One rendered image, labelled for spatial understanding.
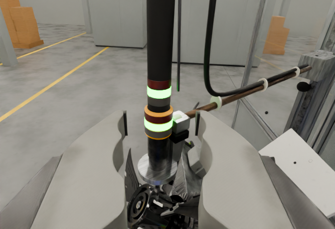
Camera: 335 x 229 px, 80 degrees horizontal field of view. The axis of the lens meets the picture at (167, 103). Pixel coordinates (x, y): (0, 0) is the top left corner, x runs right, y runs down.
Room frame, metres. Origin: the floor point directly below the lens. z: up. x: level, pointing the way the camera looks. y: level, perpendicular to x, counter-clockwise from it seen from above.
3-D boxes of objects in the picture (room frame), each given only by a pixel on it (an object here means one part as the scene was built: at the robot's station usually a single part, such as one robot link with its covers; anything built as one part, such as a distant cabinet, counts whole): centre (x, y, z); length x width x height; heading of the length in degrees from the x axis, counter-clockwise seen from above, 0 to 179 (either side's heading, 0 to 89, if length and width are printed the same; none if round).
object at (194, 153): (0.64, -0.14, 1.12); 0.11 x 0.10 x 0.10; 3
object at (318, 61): (0.65, -0.48, 1.55); 0.10 x 0.07 x 0.08; 128
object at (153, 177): (0.27, 0.01, 1.50); 0.09 x 0.07 x 0.10; 128
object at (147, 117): (0.26, 0.01, 1.57); 0.04 x 0.04 x 0.01
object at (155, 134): (0.26, 0.01, 1.55); 0.04 x 0.04 x 0.01
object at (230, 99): (0.45, -0.23, 1.54); 0.54 x 0.01 x 0.01; 128
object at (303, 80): (0.63, -0.45, 1.49); 0.05 x 0.04 x 0.05; 128
